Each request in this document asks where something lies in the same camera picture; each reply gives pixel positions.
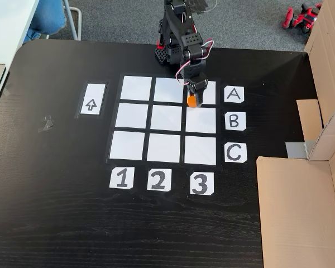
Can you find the paper sheet number 1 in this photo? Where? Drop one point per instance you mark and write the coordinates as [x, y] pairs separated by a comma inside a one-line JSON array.
[[113, 171]]

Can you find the red black toy robot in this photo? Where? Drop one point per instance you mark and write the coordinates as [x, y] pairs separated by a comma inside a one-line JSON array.
[[301, 19]]

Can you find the brown cardboard screen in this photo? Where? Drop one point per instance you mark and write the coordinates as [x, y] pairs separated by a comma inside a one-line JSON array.
[[293, 209]]

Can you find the paper sheet letter C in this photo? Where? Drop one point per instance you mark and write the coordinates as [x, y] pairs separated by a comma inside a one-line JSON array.
[[227, 146]]

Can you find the paper sheet number 2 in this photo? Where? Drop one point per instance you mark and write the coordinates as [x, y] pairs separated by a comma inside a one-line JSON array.
[[150, 173]]

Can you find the round orange token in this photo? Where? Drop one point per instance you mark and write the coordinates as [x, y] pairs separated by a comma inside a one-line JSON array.
[[192, 102]]

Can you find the grey metal chair frame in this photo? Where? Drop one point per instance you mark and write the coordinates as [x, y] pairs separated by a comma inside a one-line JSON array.
[[75, 22]]

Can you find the black red bar clamp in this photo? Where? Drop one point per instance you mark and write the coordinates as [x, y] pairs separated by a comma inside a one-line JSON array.
[[159, 46]]

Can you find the white paper grid square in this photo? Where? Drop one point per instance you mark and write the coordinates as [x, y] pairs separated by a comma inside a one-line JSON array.
[[211, 95], [136, 88], [132, 115], [163, 148], [127, 145], [200, 150], [166, 90], [201, 121], [166, 117]]

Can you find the paper sheet number 3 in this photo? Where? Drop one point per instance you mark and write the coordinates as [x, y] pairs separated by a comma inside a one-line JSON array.
[[194, 176]]

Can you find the paper sheet letter B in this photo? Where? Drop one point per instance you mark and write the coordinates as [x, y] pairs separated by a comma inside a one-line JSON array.
[[228, 126]]

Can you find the white arrow paper sheet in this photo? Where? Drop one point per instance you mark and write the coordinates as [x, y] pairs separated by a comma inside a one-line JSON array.
[[96, 92]]

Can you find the grey tape strip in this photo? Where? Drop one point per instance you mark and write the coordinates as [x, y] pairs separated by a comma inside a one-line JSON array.
[[296, 149]]

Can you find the person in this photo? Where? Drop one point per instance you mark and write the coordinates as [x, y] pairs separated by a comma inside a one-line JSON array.
[[47, 16]]

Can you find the paper sheet letter A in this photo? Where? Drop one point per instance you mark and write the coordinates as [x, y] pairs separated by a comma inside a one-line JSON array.
[[227, 90]]

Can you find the white table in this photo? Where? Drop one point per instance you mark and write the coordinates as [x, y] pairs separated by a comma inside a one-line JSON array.
[[5, 28]]

